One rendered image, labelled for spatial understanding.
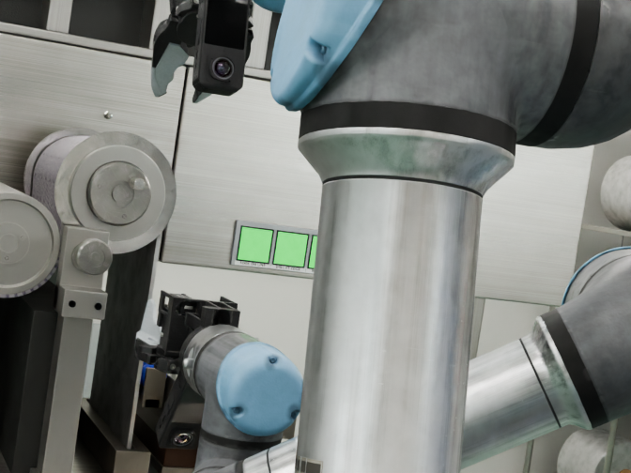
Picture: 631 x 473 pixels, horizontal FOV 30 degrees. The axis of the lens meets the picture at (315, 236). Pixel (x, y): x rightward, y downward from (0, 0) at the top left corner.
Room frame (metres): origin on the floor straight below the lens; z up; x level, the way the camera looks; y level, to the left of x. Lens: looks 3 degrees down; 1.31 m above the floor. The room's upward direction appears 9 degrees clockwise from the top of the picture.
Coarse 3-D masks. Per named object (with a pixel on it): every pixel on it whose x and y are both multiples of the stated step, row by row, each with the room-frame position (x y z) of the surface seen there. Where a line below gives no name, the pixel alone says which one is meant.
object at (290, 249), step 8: (280, 232) 1.84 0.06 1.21; (280, 240) 1.84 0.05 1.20; (288, 240) 1.85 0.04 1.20; (296, 240) 1.85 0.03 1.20; (304, 240) 1.86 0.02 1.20; (280, 248) 1.84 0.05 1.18; (288, 248) 1.85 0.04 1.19; (296, 248) 1.85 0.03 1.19; (304, 248) 1.86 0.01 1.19; (280, 256) 1.84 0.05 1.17; (288, 256) 1.85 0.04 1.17; (296, 256) 1.85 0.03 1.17; (288, 264) 1.85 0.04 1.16; (296, 264) 1.85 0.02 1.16
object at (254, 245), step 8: (248, 232) 1.82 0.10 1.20; (256, 232) 1.83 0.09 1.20; (264, 232) 1.83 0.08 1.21; (240, 240) 1.82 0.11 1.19; (248, 240) 1.82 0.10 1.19; (256, 240) 1.83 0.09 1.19; (264, 240) 1.83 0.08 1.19; (240, 248) 1.82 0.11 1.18; (248, 248) 1.82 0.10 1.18; (256, 248) 1.83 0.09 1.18; (264, 248) 1.83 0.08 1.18; (240, 256) 1.82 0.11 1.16; (248, 256) 1.82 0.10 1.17; (256, 256) 1.83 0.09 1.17; (264, 256) 1.83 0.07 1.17
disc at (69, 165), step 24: (96, 144) 1.40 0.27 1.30; (120, 144) 1.42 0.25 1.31; (144, 144) 1.43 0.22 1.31; (72, 168) 1.40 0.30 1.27; (168, 168) 1.44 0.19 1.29; (168, 192) 1.44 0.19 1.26; (72, 216) 1.40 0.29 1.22; (96, 216) 1.41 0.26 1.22; (168, 216) 1.44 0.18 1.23; (144, 240) 1.43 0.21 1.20
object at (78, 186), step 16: (96, 160) 1.40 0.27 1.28; (112, 160) 1.40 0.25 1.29; (128, 160) 1.41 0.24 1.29; (144, 160) 1.42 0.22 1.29; (80, 176) 1.39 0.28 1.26; (160, 176) 1.43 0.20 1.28; (80, 192) 1.39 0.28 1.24; (160, 192) 1.43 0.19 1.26; (80, 208) 1.39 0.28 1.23; (160, 208) 1.43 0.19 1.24; (96, 224) 1.40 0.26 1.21; (112, 224) 1.41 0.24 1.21; (128, 224) 1.41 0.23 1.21; (144, 224) 1.42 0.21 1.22; (112, 240) 1.41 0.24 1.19
